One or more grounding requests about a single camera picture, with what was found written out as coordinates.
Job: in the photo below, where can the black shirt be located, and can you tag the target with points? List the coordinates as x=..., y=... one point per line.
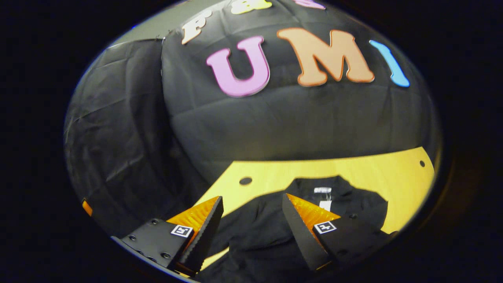
x=267, y=228

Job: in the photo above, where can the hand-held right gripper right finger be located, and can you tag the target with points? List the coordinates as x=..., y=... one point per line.
x=300, y=236

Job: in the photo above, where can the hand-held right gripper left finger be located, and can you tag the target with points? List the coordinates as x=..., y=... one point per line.
x=208, y=232

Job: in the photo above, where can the black backdrop cloth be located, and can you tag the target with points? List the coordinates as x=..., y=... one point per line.
x=294, y=122

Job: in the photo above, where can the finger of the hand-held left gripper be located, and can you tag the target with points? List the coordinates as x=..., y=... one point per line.
x=87, y=207

